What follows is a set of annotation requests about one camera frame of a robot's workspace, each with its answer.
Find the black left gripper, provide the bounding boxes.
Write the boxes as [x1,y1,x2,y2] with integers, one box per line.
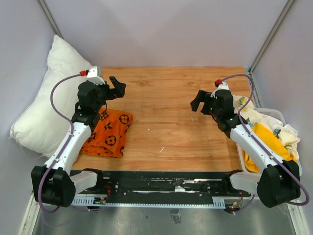
[92,76,125,111]

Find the orange patterned pillowcase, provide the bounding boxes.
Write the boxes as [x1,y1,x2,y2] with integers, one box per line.
[81,107,134,158]

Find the white pillow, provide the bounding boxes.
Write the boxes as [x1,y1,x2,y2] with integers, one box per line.
[10,35,92,158]

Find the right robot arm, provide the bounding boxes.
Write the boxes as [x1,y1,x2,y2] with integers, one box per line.
[190,89,301,208]

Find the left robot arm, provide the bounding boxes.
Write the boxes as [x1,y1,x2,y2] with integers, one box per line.
[31,76,126,212]

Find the white plastic laundry basket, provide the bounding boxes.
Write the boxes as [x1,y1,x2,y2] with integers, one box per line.
[241,107,300,165]

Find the yellow cloth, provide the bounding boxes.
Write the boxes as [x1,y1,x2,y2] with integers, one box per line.
[242,123,297,173]

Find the white cartoon print cloth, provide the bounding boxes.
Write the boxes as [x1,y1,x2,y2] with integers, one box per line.
[233,95,300,161]

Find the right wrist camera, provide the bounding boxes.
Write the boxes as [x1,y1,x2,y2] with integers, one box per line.
[210,79,229,98]

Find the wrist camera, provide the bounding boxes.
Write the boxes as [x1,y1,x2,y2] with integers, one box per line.
[210,79,229,98]
[86,66,105,85]

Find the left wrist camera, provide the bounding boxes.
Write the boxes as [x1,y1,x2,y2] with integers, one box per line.
[86,66,105,85]

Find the right aluminium frame post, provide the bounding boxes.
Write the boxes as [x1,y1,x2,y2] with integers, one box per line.
[248,0,297,75]

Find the aluminium frame post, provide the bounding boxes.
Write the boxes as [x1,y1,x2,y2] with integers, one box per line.
[36,0,63,38]
[248,0,297,75]

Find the left aluminium frame post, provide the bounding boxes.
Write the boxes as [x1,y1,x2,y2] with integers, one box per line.
[36,0,63,38]

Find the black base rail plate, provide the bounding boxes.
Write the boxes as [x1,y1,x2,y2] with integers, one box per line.
[80,170,250,202]

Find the grey slotted cable duct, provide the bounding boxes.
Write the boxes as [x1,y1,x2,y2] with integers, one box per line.
[71,196,226,209]

